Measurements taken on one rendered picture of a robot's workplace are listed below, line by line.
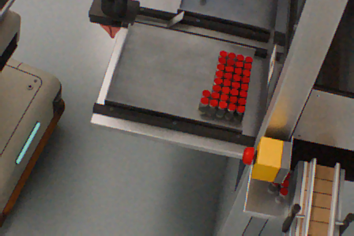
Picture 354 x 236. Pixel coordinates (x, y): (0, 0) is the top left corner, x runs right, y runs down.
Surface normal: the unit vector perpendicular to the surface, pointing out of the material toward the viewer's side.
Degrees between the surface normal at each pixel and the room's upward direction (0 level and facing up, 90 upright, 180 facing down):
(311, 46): 90
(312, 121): 90
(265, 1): 0
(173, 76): 0
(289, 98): 90
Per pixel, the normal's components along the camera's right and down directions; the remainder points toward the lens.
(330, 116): -0.18, 0.80
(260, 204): 0.10, -0.57
